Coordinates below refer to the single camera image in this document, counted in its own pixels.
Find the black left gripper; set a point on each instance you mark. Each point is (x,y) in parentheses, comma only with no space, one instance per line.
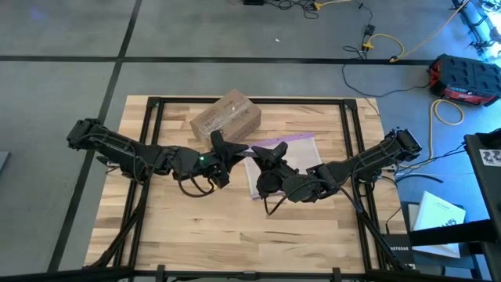
(213,160)

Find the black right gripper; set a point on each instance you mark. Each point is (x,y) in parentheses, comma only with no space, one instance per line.
(289,182)

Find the white mesh pouch purple trim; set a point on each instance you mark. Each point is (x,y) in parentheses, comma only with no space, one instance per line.
(305,152)

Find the brown Sephora cardboard box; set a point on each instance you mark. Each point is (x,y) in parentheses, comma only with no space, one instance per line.
(231,113)

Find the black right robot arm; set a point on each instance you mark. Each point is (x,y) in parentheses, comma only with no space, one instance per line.
(368,158)

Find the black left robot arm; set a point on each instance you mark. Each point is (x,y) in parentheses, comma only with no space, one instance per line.
(117,149)

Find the black power strip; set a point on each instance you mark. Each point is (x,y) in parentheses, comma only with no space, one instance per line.
(253,2)

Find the black power adapter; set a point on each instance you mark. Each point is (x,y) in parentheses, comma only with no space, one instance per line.
(370,29)

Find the black Netgear router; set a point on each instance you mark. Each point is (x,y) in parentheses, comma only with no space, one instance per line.
(399,248)

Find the white booklet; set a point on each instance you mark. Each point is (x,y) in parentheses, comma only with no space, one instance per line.
(436,215)

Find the red black toolbox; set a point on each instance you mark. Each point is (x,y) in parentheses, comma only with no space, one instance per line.
(466,76)

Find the black equipment stand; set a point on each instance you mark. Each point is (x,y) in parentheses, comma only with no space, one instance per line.
(485,188)

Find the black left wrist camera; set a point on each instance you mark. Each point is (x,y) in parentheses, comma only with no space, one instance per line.
(221,179)

